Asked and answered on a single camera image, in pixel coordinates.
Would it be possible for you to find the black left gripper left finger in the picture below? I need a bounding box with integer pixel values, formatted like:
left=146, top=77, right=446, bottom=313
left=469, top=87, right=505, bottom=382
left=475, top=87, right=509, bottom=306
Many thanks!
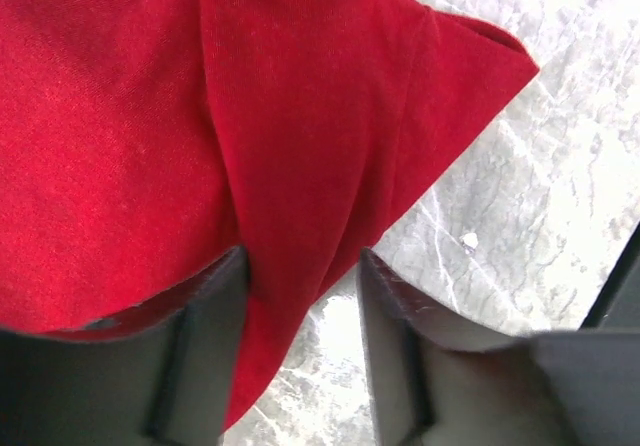
left=1, top=247, right=249, bottom=446

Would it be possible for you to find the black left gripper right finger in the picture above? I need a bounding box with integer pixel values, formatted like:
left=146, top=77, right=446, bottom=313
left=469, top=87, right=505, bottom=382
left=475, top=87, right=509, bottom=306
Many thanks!
left=358, top=249, right=639, bottom=445

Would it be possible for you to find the dark red t shirt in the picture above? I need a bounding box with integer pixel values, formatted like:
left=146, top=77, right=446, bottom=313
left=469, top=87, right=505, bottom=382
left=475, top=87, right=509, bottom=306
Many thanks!
left=1, top=0, right=538, bottom=425

